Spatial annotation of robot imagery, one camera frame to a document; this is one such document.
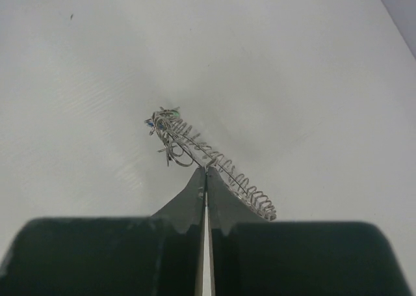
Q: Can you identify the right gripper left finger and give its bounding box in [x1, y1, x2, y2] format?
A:
[1, 168, 207, 295]

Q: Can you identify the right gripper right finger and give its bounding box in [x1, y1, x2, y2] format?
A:
[206, 168, 411, 295]

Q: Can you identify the metal key organizer ring disc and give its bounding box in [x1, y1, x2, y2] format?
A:
[144, 107, 277, 221]

